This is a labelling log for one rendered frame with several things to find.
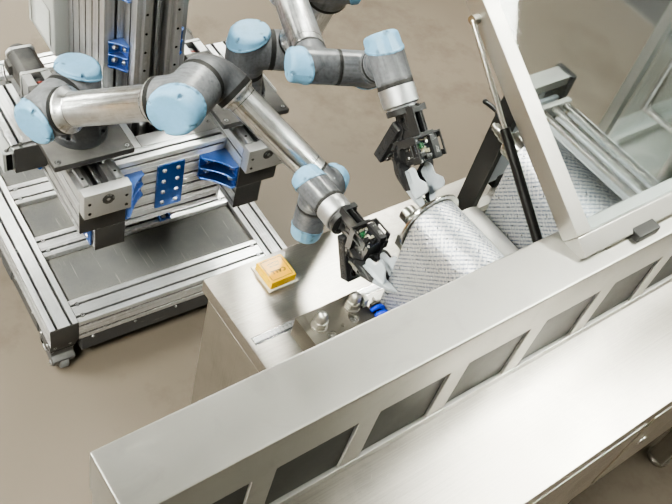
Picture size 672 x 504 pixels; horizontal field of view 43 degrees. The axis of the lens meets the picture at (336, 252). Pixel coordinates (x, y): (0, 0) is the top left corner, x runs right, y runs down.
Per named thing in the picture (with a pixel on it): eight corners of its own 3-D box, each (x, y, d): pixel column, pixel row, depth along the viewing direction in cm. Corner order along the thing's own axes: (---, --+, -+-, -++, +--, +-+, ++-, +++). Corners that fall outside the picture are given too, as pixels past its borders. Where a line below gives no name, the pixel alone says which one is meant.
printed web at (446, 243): (486, 275, 216) (568, 124, 179) (549, 344, 206) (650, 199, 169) (366, 332, 196) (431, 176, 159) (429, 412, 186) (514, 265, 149)
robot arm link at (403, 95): (370, 95, 173) (401, 86, 177) (377, 116, 174) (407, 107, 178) (392, 87, 167) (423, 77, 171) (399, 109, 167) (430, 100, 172)
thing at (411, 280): (381, 298, 187) (404, 243, 174) (449, 380, 177) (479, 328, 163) (380, 299, 187) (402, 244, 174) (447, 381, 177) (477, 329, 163)
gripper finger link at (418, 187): (428, 211, 170) (417, 166, 169) (410, 214, 175) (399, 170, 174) (440, 207, 172) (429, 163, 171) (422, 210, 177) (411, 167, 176)
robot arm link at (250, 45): (220, 52, 250) (226, 12, 240) (265, 54, 254) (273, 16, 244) (225, 78, 243) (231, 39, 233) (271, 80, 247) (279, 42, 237)
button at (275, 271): (279, 259, 206) (280, 252, 204) (295, 280, 203) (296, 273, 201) (254, 269, 202) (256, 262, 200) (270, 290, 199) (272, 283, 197)
